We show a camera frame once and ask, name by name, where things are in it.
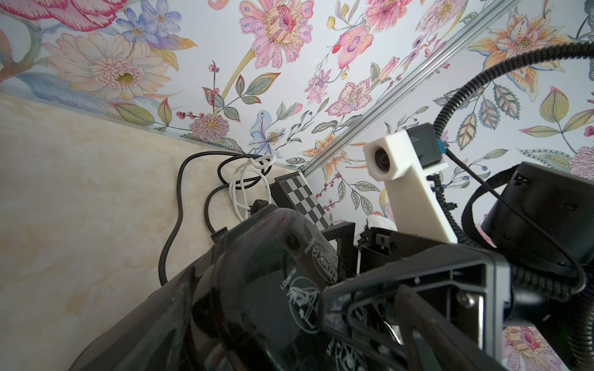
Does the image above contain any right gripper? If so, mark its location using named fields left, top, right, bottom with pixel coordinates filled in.
left=320, top=222, right=510, bottom=370

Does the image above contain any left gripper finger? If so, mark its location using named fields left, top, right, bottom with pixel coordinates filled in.
left=394, top=285, right=504, bottom=370

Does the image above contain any black coffee machine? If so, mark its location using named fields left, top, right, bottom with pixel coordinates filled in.
left=72, top=206, right=381, bottom=370

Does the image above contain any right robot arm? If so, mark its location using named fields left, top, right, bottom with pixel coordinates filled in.
left=319, top=42, right=593, bottom=370

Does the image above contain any black white chessboard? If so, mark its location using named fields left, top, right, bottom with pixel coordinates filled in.
left=270, top=172, right=332, bottom=230

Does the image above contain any white power cable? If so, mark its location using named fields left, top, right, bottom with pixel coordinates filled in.
left=228, top=154, right=278, bottom=223

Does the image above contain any black power cable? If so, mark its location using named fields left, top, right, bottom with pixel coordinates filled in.
left=157, top=150, right=273, bottom=286

